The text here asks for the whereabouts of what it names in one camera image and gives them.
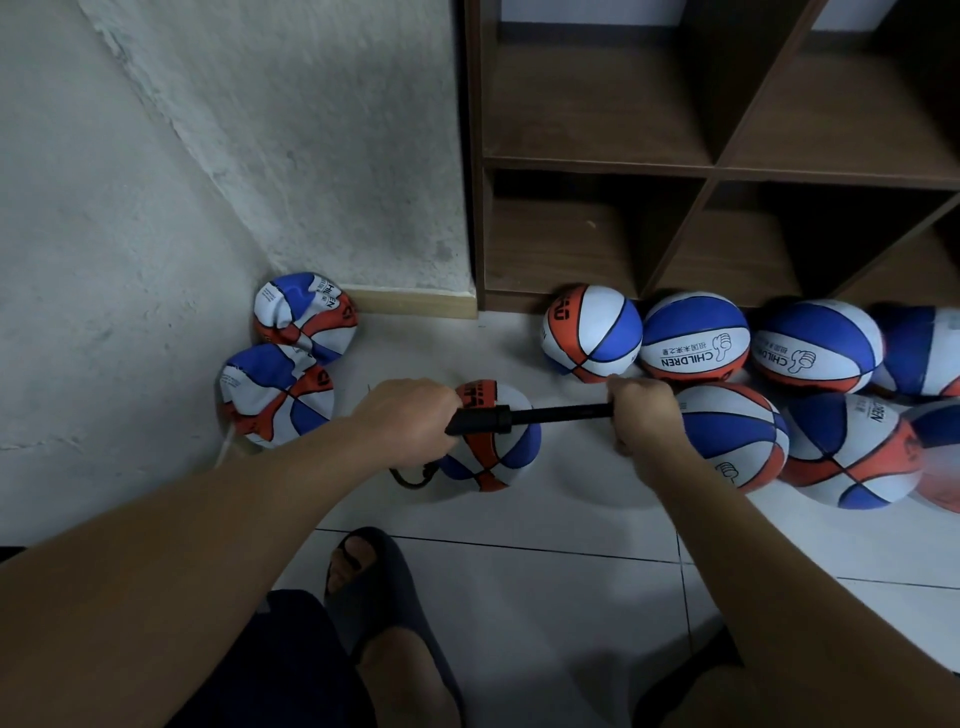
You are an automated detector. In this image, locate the person's left foot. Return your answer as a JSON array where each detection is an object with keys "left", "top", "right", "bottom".
[{"left": 328, "top": 535, "right": 461, "bottom": 728}]

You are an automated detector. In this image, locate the person's right hand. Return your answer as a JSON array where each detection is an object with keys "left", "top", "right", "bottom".
[{"left": 606, "top": 376, "right": 696, "bottom": 489}]

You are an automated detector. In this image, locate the person's right forearm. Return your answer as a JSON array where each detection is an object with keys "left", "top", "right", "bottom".
[{"left": 645, "top": 453, "right": 960, "bottom": 728}]

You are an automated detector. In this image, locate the black hand pump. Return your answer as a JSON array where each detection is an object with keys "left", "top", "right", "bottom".
[{"left": 388, "top": 400, "right": 617, "bottom": 491}]

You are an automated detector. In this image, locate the person's left hand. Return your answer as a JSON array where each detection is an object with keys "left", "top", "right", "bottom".
[{"left": 348, "top": 376, "right": 464, "bottom": 471}]

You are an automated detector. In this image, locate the blue white red basketball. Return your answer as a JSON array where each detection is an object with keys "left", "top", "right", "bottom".
[
  {"left": 541, "top": 283, "right": 647, "bottom": 384},
  {"left": 753, "top": 298, "right": 888, "bottom": 395},
  {"left": 252, "top": 271, "right": 362, "bottom": 365},
  {"left": 780, "top": 390, "right": 926, "bottom": 512},
  {"left": 678, "top": 382, "right": 792, "bottom": 495},
  {"left": 903, "top": 397, "right": 960, "bottom": 515},
  {"left": 870, "top": 306, "right": 960, "bottom": 401},
  {"left": 438, "top": 378, "right": 545, "bottom": 494},
  {"left": 217, "top": 342, "right": 338, "bottom": 450},
  {"left": 639, "top": 291, "right": 753, "bottom": 386}
]

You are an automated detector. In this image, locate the brown wooden cubby shelf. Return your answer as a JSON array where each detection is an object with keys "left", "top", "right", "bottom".
[{"left": 462, "top": 0, "right": 960, "bottom": 317}]

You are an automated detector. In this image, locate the person's left forearm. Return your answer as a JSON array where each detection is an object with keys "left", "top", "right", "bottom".
[{"left": 0, "top": 426, "right": 392, "bottom": 728}]

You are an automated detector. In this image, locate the black sandal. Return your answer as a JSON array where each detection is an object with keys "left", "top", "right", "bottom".
[
  {"left": 630, "top": 622, "right": 744, "bottom": 728},
  {"left": 322, "top": 525, "right": 470, "bottom": 728}
]

